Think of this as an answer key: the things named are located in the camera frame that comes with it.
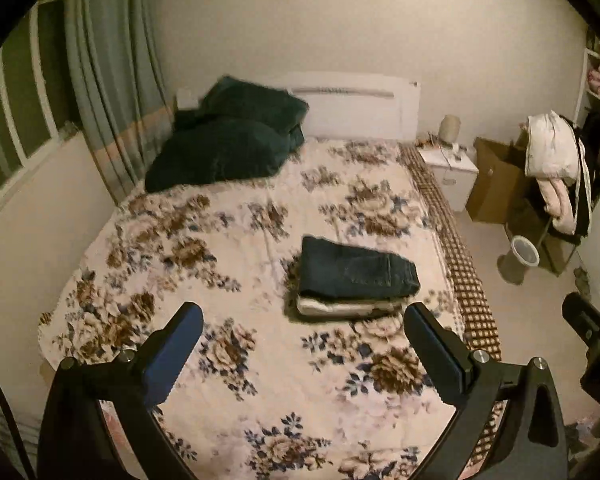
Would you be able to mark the beige table lamp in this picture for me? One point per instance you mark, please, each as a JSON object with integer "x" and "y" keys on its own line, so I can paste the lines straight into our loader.
{"x": 450, "y": 129}

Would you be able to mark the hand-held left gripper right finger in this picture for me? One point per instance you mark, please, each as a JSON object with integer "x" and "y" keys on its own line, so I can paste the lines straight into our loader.
{"x": 437, "y": 355}

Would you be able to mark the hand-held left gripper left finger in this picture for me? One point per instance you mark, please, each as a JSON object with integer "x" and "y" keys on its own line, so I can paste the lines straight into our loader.
{"x": 172, "y": 355}

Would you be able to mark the dark green pillow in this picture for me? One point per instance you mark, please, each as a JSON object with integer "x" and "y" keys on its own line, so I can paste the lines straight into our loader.
{"x": 255, "y": 105}

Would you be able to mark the grey waste bin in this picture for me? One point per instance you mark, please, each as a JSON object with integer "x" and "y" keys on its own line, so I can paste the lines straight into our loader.
{"x": 525, "y": 252}

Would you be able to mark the white nightstand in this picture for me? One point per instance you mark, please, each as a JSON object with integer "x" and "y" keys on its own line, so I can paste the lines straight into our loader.
{"x": 452, "y": 180}

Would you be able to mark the brown checked blanket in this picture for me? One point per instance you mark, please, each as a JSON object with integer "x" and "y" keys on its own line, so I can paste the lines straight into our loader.
{"x": 460, "y": 270}

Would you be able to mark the brown cardboard box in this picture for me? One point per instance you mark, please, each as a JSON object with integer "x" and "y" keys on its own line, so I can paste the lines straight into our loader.
{"x": 495, "y": 185}

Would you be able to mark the blue jeans pants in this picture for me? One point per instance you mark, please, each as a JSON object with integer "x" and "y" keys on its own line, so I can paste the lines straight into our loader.
{"x": 355, "y": 267}

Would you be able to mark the white headboard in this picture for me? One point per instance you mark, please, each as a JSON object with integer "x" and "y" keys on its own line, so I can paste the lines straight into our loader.
{"x": 355, "y": 110}

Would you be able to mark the grey-green curtain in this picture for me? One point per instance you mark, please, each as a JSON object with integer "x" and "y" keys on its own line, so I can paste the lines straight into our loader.
{"x": 115, "y": 70}

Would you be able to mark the wooden chair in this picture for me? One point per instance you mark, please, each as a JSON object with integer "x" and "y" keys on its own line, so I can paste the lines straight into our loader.
{"x": 550, "y": 250}

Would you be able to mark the dark green pillows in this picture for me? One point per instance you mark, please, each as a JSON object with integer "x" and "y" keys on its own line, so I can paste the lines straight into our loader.
{"x": 215, "y": 155}

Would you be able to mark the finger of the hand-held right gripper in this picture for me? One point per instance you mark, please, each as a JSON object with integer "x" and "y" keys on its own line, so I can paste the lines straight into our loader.
{"x": 587, "y": 315}

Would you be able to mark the white folded pants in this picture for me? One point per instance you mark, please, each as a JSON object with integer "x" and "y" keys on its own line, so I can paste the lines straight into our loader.
{"x": 340, "y": 306}

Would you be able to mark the grey shoe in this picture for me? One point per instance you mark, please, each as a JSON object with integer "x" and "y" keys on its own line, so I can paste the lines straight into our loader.
{"x": 581, "y": 279}

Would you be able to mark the window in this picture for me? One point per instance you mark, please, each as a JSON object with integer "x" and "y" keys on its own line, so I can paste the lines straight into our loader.
{"x": 15, "y": 110}

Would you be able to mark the dark folded pants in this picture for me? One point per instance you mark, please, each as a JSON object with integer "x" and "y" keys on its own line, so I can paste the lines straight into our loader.
{"x": 350, "y": 319}

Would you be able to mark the floral bed blanket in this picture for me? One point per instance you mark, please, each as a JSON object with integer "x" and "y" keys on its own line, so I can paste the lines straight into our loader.
{"x": 250, "y": 240}

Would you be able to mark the black garment with white stripe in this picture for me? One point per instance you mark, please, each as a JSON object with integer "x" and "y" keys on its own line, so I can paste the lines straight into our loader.
{"x": 586, "y": 185}

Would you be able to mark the white padded jacket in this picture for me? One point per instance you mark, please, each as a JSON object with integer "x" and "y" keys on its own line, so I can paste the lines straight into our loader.
{"x": 550, "y": 145}

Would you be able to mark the pink padded jacket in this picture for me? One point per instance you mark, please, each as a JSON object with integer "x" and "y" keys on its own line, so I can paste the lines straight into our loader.
{"x": 560, "y": 205}

